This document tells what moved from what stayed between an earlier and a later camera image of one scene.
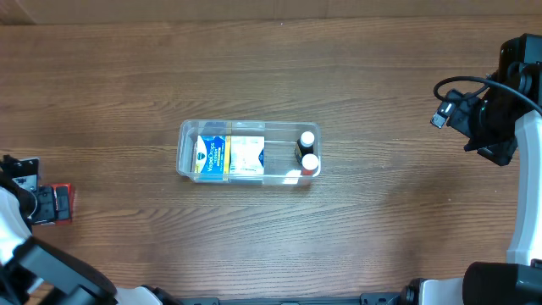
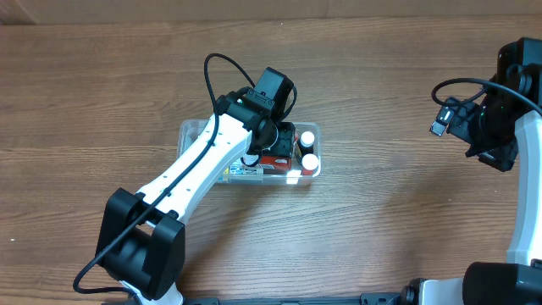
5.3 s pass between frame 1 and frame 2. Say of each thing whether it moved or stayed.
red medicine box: moved
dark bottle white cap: stayed
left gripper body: moved
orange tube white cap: stayed
